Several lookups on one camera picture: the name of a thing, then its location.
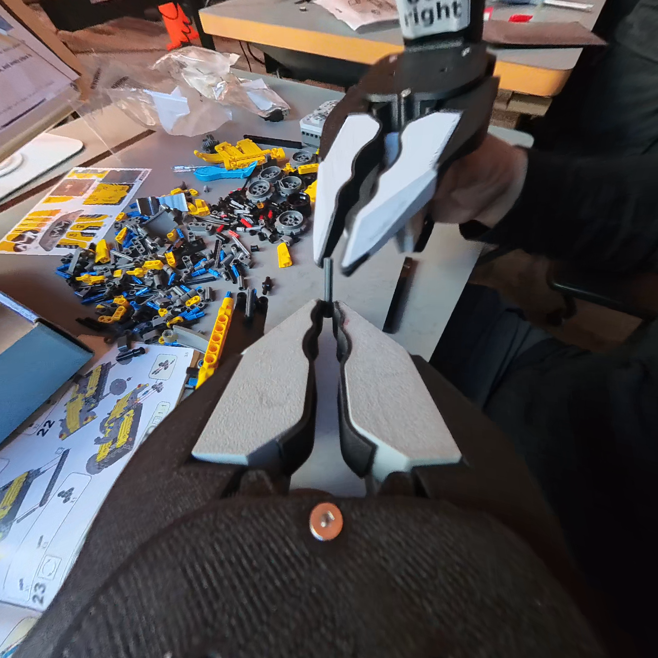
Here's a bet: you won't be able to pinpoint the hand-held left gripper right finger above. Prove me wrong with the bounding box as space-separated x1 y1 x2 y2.
331 300 463 479

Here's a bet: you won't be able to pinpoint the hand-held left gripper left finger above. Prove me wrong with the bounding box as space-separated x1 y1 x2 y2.
191 300 326 476

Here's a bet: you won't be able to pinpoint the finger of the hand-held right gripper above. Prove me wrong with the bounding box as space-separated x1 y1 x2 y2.
312 112 385 267
340 109 463 276

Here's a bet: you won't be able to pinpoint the yellow black toy brick model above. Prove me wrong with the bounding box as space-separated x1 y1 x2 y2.
187 295 237 389

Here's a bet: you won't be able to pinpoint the black toy beam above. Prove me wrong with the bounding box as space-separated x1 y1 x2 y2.
383 257 415 333

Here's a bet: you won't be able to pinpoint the person's right forearm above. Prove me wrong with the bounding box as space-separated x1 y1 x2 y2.
460 136 658 273

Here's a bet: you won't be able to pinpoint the grey desk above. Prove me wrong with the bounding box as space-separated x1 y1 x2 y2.
0 67 494 494

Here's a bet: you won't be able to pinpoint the person's right hand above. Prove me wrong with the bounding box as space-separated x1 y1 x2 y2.
432 134 530 227

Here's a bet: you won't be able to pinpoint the grey toy motor block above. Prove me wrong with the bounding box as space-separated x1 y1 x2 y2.
300 100 340 148

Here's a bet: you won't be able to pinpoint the cluster of grey toy wheels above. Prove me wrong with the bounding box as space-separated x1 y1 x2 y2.
246 149 315 237

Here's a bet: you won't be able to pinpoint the white paper sheet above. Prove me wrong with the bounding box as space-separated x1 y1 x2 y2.
314 0 407 33

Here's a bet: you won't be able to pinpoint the dark mat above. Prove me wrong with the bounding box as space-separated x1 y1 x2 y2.
480 21 608 49

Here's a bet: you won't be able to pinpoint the table with orange edge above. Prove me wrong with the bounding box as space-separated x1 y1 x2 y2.
198 0 607 98

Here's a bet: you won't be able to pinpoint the blue toy brick separator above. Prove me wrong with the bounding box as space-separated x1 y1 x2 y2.
194 162 258 184

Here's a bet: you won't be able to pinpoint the crumpled clear plastic bags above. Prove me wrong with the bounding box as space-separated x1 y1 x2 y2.
110 46 291 137

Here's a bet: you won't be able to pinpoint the pile of loose toy pieces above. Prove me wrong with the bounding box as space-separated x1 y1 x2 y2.
57 177 319 355

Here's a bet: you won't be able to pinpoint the person's dark clothing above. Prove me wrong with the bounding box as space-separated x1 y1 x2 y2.
432 0 658 658

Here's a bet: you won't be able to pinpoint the open instruction booklet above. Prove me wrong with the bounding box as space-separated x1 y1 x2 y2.
0 342 193 612

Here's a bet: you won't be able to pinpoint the blue cardboard box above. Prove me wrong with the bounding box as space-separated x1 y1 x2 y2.
0 292 96 444

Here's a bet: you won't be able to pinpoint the orange object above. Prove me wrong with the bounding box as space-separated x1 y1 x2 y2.
157 0 200 52

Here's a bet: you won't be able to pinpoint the yellow printed leaflet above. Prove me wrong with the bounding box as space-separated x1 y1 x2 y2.
0 167 152 255

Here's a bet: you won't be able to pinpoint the white stand base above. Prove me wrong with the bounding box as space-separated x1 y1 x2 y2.
0 133 84 202

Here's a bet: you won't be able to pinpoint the printed display sign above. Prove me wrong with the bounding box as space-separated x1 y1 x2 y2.
0 0 83 155

